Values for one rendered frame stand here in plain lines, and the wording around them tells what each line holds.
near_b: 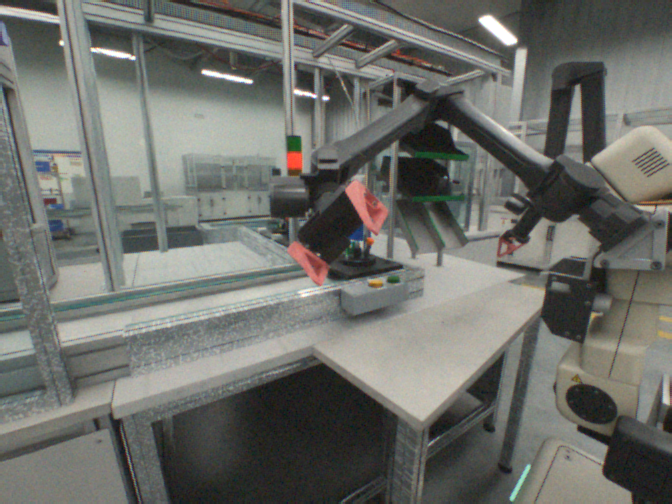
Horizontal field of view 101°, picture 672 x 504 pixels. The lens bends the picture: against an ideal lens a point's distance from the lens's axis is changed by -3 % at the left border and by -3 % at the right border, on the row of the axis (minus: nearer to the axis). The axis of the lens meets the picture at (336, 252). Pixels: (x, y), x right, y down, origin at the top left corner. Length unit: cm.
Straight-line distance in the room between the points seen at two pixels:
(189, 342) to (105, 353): 16
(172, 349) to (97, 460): 24
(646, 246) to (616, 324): 28
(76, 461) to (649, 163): 129
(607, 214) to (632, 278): 23
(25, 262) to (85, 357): 22
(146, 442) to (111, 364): 18
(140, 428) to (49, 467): 15
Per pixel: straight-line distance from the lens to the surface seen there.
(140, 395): 74
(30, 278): 69
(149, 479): 88
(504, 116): 282
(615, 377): 99
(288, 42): 117
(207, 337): 77
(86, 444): 81
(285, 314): 81
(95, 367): 80
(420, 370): 72
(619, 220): 74
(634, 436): 95
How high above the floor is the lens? 127
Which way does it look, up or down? 14 degrees down
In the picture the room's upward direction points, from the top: straight up
